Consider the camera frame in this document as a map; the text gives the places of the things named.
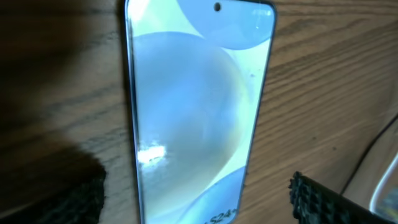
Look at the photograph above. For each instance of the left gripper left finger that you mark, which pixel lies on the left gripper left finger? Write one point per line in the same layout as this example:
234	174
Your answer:
66	187

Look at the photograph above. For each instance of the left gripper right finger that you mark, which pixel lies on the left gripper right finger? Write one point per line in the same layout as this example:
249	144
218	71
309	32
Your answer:
314	203

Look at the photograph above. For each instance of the Samsung Galaxy smartphone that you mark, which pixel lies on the Samsung Galaxy smartphone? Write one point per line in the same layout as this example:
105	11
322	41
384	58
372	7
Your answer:
197	70

